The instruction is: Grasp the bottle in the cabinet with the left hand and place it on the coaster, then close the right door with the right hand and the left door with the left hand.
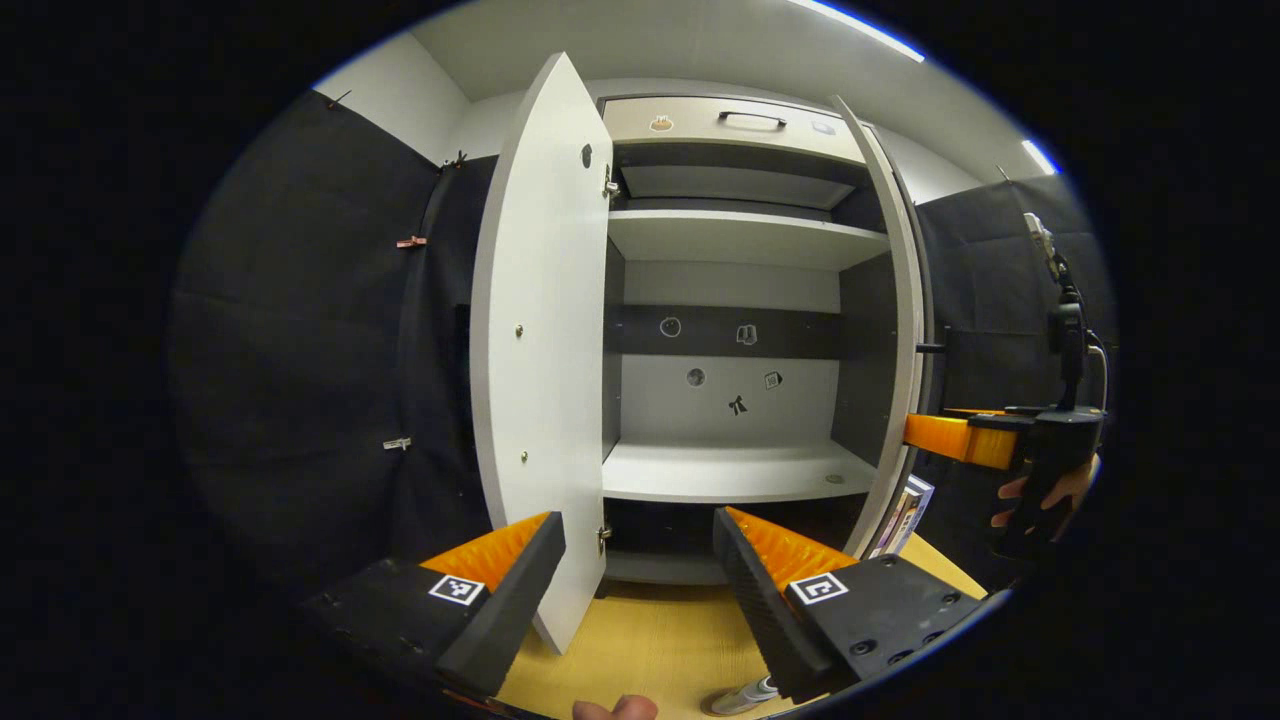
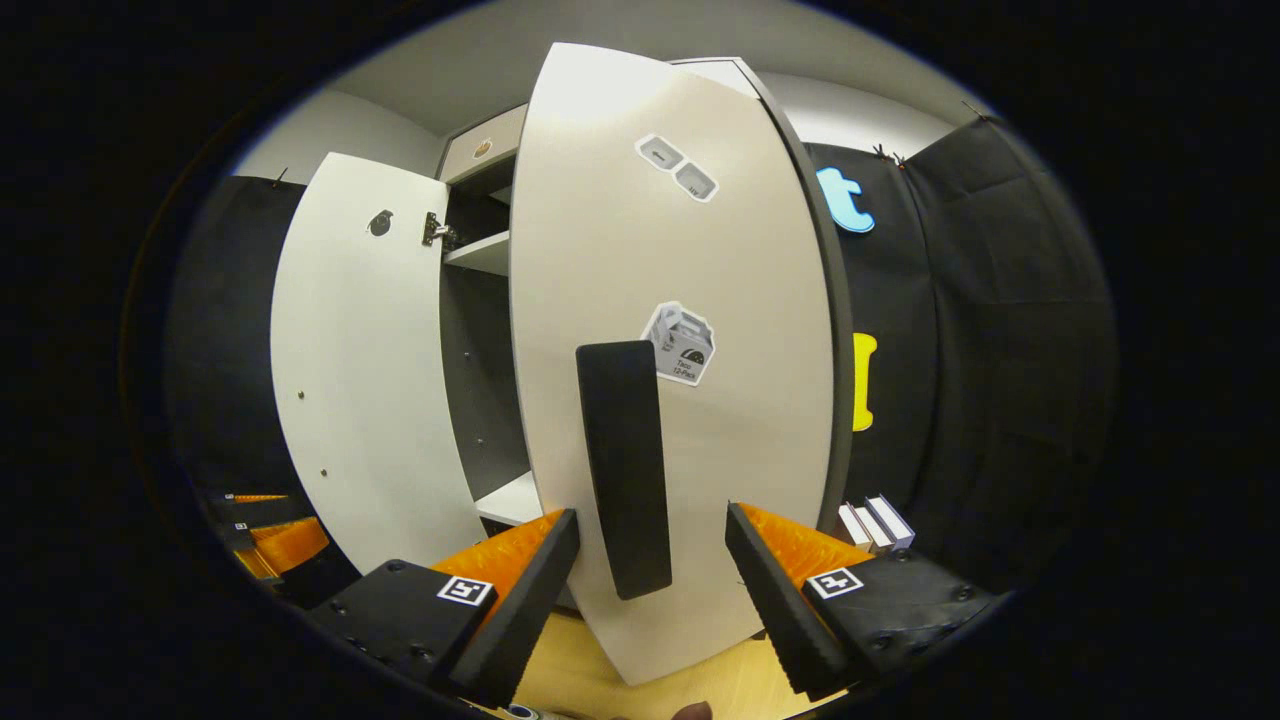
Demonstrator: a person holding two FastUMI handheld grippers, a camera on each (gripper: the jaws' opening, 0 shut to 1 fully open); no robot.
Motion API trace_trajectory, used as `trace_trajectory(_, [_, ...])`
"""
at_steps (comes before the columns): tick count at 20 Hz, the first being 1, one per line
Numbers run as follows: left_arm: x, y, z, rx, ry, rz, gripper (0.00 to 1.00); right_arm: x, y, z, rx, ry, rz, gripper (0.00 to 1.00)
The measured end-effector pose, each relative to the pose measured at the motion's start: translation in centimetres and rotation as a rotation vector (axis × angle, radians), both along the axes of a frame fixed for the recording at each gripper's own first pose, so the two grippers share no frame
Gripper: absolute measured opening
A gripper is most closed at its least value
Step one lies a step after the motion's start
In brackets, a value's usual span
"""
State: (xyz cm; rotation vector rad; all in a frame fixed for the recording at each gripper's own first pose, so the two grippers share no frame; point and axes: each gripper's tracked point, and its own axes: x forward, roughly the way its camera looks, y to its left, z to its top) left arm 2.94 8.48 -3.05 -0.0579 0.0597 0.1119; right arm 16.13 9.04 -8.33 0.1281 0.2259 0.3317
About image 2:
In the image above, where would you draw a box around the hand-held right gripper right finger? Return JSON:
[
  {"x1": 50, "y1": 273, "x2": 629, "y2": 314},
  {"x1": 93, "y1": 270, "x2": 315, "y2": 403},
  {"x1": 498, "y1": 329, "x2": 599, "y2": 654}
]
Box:
[{"x1": 725, "y1": 502, "x2": 1001, "y2": 701}]

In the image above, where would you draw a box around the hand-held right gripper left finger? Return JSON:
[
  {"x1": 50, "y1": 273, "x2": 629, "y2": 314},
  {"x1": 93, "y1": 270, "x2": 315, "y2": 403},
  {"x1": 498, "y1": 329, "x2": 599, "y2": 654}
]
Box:
[{"x1": 308, "y1": 508, "x2": 581, "y2": 709}]

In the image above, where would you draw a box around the white cabinet door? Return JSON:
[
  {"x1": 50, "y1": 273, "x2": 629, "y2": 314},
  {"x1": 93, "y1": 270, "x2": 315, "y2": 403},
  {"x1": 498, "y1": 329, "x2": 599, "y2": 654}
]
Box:
[
  {"x1": 508, "y1": 42, "x2": 857, "y2": 687},
  {"x1": 270, "y1": 152, "x2": 493, "y2": 577}
]

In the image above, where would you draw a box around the white and grey cabinet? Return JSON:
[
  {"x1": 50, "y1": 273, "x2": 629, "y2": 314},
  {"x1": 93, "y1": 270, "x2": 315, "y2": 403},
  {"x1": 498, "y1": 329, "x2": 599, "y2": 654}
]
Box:
[{"x1": 436, "y1": 57, "x2": 766, "y2": 531}]

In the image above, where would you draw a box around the beige cabinet drawer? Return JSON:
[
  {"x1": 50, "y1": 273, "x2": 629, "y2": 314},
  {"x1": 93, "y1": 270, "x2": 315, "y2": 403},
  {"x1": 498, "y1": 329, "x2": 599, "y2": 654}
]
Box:
[{"x1": 440, "y1": 105, "x2": 528, "y2": 185}]

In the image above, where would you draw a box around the black backdrop cloth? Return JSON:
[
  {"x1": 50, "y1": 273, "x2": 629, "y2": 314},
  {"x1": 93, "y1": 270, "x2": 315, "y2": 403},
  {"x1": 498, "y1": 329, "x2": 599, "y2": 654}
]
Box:
[
  {"x1": 805, "y1": 115, "x2": 1117, "y2": 596},
  {"x1": 165, "y1": 175, "x2": 366, "y2": 606}
]

